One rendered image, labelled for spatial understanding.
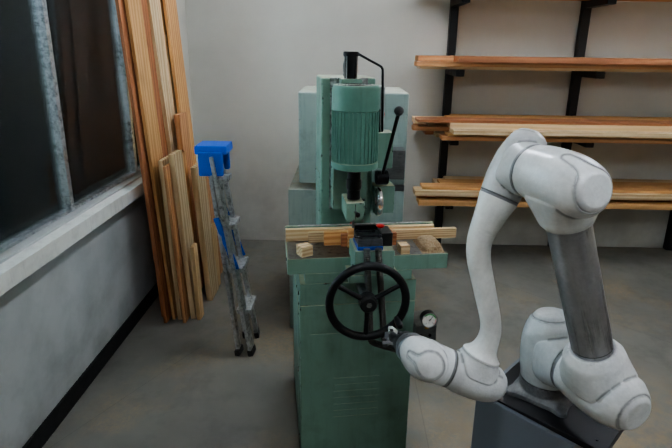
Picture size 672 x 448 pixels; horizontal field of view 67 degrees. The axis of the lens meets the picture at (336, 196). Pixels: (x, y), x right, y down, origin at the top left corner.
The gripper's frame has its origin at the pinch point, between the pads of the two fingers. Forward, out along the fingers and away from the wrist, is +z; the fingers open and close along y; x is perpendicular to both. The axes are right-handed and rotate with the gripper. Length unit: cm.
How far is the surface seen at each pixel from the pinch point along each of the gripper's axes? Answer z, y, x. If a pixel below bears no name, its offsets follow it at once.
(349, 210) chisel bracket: 23.4, 9.6, -41.4
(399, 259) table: 17.9, -7.7, -22.6
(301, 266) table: 18.4, 28.5, -21.4
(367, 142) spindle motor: 12, 4, -65
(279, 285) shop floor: 200, 34, 5
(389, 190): 42, -11, -50
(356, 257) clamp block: 7.1, 10.2, -24.6
